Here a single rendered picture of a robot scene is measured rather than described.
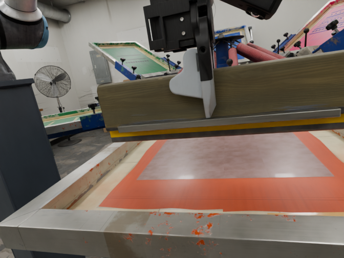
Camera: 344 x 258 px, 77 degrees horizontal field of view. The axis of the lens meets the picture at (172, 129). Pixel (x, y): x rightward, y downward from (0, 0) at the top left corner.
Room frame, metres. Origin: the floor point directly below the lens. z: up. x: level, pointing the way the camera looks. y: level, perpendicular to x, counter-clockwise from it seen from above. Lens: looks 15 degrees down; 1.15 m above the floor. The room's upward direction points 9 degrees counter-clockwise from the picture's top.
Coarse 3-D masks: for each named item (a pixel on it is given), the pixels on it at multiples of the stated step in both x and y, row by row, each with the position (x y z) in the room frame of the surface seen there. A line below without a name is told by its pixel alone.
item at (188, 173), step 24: (168, 144) 0.58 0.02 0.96; (192, 144) 0.55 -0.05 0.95; (216, 144) 0.52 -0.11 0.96; (144, 168) 0.44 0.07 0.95; (168, 168) 0.42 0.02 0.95; (192, 168) 0.40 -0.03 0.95; (216, 168) 0.39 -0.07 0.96; (120, 192) 0.35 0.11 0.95; (144, 192) 0.34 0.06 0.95; (168, 192) 0.33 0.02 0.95; (192, 192) 0.31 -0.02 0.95; (216, 192) 0.30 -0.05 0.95
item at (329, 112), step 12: (324, 108) 0.25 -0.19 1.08; (336, 108) 0.25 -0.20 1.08; (180, 120) 0.30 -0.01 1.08; (192, 120) 0.29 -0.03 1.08; (204, 120) 0.29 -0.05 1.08; (216, 120) 0.28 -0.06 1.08; (228, 120) 0.28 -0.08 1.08; (240, 120) 0.27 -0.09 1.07; (252, 120) 0.27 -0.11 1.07; (264, 120) 0.27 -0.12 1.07; (276, 120) 0.26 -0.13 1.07; (288, 120) 0.26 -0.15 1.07; (120, 132) 0.33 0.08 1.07
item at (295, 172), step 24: (240, 144) 0.49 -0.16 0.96; (264, 144) 0.47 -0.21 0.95; (288, 144) 0.45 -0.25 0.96; (312, 144) 0.43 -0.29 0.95; (240, 168) 0.37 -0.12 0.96; (264, 168) 0.36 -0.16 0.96; (288, 168) 0.34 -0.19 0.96; (312, 168) 0.33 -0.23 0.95; (336, 168) 0.32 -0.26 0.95; (240, 192) 0.29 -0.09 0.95; (264, 192) 0.28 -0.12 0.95; (288, 192) 0.27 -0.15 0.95; (312, 192) 0.27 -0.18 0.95; (336, 192) 0.26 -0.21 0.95
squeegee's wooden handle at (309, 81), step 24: (216, 72) 0.29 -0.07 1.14; (240, 72) 0.28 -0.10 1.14; (264, 72) 0.28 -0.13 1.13; (288, 72) 0.27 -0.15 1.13; (312, 72) 0.26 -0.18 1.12; (336, 72) 0.25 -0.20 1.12; (120, 96) 0.34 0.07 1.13; (144, 96) 0.32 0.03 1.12; (168, 96) 0.31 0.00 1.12; (216, 96) 0.29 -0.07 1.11; (240, 96) 0.29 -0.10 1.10; (264, 96) 0.28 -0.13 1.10; (288, 96) 0.27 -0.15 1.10; (312, 96) 0.26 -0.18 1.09; (336, 96) 0.25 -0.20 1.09; (120, 120) 0.34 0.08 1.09; (144, 120) 0.33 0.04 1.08; (168, 120) 0.32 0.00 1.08
